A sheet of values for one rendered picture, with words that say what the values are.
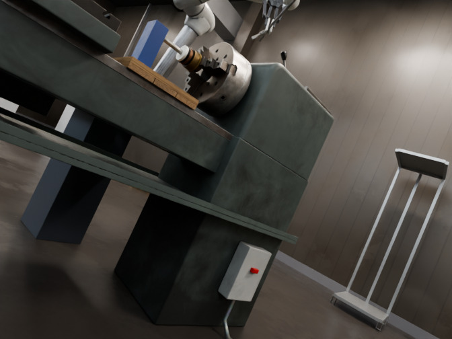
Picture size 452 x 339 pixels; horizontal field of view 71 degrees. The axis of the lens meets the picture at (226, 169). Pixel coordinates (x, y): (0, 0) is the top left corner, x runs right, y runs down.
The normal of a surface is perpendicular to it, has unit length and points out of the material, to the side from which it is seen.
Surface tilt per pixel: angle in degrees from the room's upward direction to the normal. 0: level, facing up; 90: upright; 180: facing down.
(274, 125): 90
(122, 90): 90
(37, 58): 90
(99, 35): 90
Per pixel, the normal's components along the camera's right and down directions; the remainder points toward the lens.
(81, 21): 0.62, 0.24
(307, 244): -0.55, -0.29
